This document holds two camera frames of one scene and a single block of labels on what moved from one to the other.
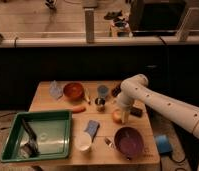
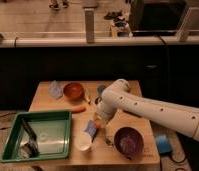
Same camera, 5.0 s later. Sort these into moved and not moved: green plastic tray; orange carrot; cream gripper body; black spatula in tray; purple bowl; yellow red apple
Moved: cream gripper body; yellow red apple
Not moved: green plastic tray; orange carrot; black spatula in tray; purple bowl
